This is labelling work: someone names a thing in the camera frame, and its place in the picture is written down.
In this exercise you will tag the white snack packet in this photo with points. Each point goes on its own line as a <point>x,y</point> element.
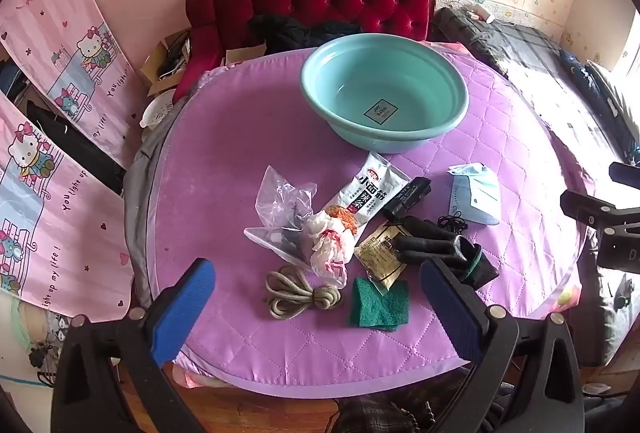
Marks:
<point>360,193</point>

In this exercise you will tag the clear plastic bag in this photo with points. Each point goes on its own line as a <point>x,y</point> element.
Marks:
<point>280,198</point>

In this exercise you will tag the dark plaid blanket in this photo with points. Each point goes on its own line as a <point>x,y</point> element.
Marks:
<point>510,43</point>

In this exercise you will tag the grey bed sheet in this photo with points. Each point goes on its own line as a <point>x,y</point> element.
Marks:
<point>137,193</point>

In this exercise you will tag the flat cardboard piece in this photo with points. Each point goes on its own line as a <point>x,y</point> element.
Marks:
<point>245,54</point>

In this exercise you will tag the green scouring pad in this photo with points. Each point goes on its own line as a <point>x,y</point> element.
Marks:
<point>375,308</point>

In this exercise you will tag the small black packet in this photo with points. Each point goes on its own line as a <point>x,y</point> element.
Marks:
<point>407,198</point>

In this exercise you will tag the pink cartoon curtain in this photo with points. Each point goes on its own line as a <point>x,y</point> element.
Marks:
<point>65,38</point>
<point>45,223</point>

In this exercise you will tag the dark blue pillow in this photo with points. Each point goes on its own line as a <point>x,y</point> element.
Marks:
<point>575,68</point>

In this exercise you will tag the small brown clear packet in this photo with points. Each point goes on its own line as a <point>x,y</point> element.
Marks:
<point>375,258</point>

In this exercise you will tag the black rubber glove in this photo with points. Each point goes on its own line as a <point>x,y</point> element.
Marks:
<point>430,243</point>

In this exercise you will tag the white plastic basket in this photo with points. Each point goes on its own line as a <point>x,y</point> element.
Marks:
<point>157,110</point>

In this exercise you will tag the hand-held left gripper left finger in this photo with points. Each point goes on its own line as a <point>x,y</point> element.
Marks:
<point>185,308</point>

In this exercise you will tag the white red bag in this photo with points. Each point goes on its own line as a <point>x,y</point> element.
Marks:
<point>325,243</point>

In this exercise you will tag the open cardboard box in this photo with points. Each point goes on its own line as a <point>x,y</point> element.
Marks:
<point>160,68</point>

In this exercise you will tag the black clothes pile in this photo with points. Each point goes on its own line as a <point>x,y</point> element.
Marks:
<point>290,33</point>

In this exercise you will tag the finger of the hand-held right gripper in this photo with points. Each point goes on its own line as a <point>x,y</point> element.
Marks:
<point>585,209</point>
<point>625,174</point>

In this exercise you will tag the small white bottle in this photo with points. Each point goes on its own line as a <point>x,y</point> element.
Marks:
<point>482,13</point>

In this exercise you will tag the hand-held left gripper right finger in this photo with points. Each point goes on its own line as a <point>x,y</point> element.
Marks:
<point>450,308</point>

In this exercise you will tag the teal plastic basin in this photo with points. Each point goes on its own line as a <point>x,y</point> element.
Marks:
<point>350,78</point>

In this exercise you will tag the blue face mask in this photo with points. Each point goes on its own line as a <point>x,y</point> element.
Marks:
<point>475,203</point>

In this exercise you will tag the black hanging garment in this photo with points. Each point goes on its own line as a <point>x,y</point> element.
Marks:
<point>65,133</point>

